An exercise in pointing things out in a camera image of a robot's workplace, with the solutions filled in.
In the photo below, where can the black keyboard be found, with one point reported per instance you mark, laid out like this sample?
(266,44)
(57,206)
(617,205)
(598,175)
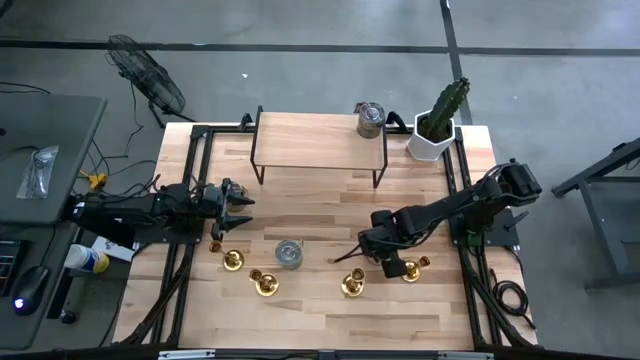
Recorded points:
(7,265)

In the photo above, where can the black metal table frame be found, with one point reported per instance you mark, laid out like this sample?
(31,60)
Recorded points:
(200,131)

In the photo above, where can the silver aluminium bracket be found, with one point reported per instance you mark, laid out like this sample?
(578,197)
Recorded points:
(187,354)
(465,355)

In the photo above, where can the grey desk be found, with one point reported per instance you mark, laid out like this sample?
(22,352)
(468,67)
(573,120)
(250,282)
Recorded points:
(55,130)

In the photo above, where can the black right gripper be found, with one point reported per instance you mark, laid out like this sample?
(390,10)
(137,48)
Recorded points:
(377,242)

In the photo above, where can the silver tin can green label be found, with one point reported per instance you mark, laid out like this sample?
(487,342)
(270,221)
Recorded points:
(288,254)

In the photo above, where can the gold brass candlestick holder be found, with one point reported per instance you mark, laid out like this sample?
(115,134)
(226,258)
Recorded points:
(233,260)
(413,273)
(351,286)
(267,285)

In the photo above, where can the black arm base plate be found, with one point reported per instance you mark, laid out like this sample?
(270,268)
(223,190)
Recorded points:
(165,239)
(500,235)

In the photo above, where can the green cactus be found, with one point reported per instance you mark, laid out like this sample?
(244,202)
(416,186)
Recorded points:
(447,107)

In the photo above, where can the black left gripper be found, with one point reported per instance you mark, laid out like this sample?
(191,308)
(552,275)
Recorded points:
(216,200)

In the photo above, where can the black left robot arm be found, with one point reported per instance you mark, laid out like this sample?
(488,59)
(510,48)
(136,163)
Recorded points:
(120,210)

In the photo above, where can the dark metal table frame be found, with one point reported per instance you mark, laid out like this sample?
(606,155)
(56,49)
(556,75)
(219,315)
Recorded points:
(600,230)

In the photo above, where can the white printed card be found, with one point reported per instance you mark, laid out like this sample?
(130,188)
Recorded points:
(112,248)

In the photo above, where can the glass jar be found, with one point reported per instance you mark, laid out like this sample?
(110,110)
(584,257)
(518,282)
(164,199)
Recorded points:
(371,122)

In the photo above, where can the white hexagonal plant pot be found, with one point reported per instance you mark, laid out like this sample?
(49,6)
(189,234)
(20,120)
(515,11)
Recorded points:
(420,147)

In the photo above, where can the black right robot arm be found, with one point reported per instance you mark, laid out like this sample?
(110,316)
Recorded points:
(450,205)

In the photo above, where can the white yellow wipes canister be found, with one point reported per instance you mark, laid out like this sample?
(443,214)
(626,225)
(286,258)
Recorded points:
(85,258)

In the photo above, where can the black caster wheel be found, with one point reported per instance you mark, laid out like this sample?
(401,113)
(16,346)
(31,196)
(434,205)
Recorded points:
(67,316)

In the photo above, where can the black floor fan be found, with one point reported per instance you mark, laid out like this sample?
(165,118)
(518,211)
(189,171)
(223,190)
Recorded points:
(147,75)

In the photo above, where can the black computer mouse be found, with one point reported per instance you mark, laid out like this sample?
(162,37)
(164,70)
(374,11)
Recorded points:
(30,290)

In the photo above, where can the wooden shelf black metal legs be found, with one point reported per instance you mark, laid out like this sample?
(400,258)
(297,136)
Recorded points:
(315,140)

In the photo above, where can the clear plastic bag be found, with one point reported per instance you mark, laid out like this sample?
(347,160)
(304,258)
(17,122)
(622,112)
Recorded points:
(37,172)

